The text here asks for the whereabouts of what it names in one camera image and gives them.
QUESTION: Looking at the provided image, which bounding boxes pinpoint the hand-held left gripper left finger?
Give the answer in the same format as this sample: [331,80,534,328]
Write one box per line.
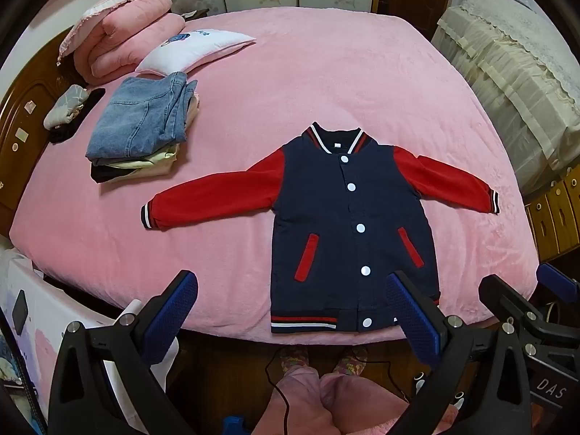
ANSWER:
[47,269,199,435]

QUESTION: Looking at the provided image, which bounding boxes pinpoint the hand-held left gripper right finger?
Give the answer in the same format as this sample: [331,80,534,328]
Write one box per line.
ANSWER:
[385,270,531,435]

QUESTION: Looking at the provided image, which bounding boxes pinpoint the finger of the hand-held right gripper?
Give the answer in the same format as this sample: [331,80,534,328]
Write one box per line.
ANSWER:
[536,263,580,309]
[479,274,545,341]

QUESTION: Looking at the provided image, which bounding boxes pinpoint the navy and red baseball jacket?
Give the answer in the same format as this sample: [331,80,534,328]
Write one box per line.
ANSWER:
[141,121,500,335]

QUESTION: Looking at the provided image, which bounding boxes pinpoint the wooden drawer cabinet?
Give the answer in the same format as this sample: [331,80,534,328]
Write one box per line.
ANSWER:
[525,167,580,264]

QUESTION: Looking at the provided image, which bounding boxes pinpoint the knitted slipper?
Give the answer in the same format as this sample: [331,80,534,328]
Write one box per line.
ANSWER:
[278,347,311,373]
[333,345,369,375]

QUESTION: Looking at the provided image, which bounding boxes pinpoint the person's legs in pink trousers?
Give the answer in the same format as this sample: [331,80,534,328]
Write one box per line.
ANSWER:
[267,366,458,435]

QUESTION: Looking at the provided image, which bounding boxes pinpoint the folded black garment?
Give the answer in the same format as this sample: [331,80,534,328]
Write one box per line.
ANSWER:
[90,162,137,186]

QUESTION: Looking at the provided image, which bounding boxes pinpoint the folded blue jeans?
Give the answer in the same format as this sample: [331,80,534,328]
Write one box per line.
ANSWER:
[86,71,199,161]

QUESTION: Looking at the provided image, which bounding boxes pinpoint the black cloth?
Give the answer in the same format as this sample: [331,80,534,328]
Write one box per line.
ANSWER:
[47,87,106,143]

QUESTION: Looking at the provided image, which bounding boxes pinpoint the cream lace furniture cover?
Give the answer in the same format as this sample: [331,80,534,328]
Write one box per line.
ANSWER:
[430,0,580,195]

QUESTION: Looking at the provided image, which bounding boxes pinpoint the grey patterned cloth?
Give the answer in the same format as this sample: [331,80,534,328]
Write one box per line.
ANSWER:
[43,85,89,128]

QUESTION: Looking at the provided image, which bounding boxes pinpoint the wooden headboard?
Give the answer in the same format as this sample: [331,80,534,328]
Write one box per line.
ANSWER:
[0,32,78,236]

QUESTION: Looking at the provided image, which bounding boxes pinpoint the white printed pillow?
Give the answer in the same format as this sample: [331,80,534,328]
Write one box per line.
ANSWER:
[135,28,257,76]

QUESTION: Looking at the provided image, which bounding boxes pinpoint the pink bed blanket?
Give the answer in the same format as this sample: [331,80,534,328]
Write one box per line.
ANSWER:
[9,6,540,343]

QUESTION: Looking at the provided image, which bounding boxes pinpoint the folded pink quilt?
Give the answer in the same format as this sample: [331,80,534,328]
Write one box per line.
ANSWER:
[72,0,186,87]

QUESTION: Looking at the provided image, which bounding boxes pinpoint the pink lace-edged pillow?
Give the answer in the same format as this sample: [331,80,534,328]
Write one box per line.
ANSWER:
[57,0,159,62]

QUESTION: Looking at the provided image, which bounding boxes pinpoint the black cable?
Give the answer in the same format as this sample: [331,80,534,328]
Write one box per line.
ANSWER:
[264,350,293,435]

